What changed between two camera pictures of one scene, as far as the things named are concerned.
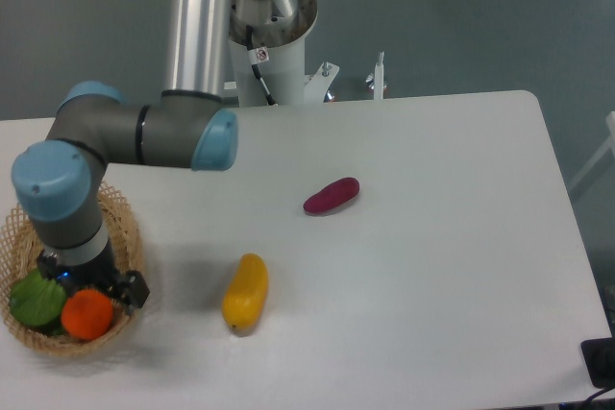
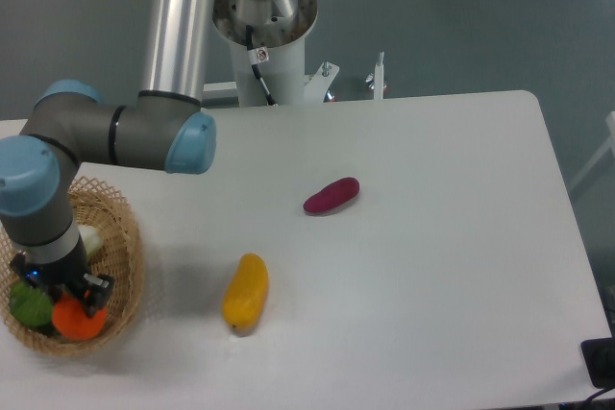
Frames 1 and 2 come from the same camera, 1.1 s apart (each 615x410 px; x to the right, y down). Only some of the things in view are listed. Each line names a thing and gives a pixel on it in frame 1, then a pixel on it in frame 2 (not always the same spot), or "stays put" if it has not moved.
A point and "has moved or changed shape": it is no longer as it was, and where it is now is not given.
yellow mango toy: [244, 298] stays put
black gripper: [101, 273] to [59, 278]
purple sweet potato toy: [332, 196] stays put
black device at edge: [599, 357] stays put
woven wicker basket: [20, 254] stays put
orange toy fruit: [87, 314] has moved or changed shape
